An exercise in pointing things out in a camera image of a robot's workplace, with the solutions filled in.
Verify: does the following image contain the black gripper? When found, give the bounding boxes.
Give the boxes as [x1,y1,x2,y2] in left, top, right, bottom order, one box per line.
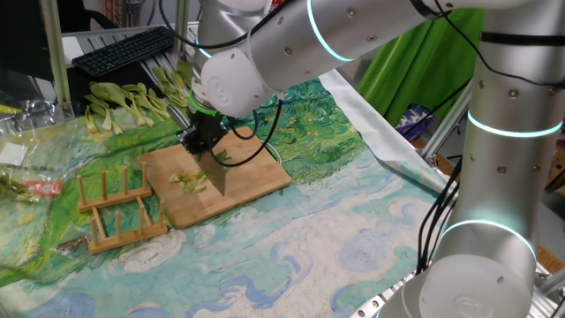
[177,112,230,156]

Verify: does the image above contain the steel cleaver knife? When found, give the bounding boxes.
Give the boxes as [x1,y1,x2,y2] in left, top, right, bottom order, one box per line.
[166,105,230,197]

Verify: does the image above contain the bamboo cutting board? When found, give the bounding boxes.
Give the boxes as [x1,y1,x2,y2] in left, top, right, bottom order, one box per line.
[137,126,293,230]

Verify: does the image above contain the wooden peg rack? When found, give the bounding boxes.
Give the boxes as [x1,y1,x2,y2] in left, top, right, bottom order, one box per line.
[76,161,169,255]

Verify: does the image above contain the black computer keyboard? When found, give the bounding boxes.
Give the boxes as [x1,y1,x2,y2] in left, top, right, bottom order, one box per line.
[72,25,177,79]

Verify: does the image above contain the pile of bok choy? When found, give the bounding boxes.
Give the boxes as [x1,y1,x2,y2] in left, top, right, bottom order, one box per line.
[65,61,165,117]

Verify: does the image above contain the painted landscape tablecloth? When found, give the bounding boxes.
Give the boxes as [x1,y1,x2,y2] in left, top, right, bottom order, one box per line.
[0,61,471,318]

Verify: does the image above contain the clear plastic bag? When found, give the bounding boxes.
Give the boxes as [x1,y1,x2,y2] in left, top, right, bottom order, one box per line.
[0,99,111,286]

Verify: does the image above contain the red printed label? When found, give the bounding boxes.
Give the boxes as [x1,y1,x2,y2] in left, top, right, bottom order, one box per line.
[22,179,65,197]

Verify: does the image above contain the small bag of screws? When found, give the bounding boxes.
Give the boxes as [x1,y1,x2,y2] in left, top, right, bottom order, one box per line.
[53,236,92,258]

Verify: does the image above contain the black office chair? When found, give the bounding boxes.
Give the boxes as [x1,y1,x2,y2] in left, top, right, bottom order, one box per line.
[56,0,120,32]

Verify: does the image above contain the white paper label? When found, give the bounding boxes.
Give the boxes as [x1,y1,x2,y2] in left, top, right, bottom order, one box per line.
[0,141,29,167]

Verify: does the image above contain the dark green vegetable bunch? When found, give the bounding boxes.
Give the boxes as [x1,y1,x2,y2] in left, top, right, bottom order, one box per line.
[0,175,32,203]

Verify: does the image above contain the black monitor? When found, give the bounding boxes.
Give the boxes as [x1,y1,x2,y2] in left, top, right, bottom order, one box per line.
[0,0,55,83]

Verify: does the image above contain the blue patterned bag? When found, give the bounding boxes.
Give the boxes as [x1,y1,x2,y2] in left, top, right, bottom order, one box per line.
[395,103,442,142]

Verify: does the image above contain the green fabric curtain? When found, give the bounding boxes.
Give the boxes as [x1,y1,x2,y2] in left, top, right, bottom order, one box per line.
[357,8,486,127]

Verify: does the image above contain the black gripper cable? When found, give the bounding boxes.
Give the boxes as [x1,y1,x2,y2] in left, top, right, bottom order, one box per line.
[207,99,283,168]

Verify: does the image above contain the aluminium frame post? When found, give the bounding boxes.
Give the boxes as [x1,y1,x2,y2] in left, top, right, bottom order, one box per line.
[39,0,76,119]
[173,0,192,63]
[536,268,565,298]
[421,81,473,161]

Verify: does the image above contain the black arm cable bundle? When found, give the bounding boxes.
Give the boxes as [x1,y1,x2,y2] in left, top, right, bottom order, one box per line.
[417,156,463,275]

